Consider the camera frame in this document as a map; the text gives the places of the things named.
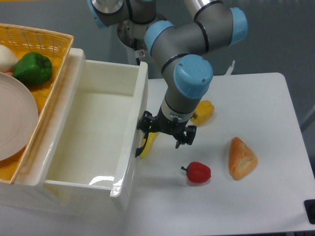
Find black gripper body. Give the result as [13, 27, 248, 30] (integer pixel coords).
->
[152, 113, 187, 140]

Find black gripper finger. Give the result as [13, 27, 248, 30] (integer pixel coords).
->
[136, 111, 158, 138]
[175, 125, 197, 148]

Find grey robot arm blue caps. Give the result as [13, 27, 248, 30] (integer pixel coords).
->
[88, 0, 248, 146]

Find white drawer cabinet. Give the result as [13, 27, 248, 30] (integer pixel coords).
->
[0, 48, 86, 215]

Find yellow banana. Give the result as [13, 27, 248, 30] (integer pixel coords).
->
[140, 132, 159, 158]

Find yellow bell pepper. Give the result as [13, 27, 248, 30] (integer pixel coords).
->
[190, 100, 215, 126]

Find red bell pepper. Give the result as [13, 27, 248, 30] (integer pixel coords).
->
[181, 162, 211, 184]

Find triangular bread pastry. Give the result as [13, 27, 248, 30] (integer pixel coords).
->
[228, 137, 258, 180]

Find green bell pepper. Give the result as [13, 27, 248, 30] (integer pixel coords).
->
[12, 52, 52, 86]

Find pink plate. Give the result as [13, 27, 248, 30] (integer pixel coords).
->
[0, 73, 38, 160]

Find black object at table edge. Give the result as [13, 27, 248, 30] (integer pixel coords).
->
[304, 199, 315, 225]

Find yellow woven basket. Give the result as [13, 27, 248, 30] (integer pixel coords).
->
[0, 24, 74, 184]

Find white round vegetable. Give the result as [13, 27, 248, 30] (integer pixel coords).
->
[0, 45, 19, 73]

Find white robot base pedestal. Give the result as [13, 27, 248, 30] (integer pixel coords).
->
[117, 13, 166, 79]

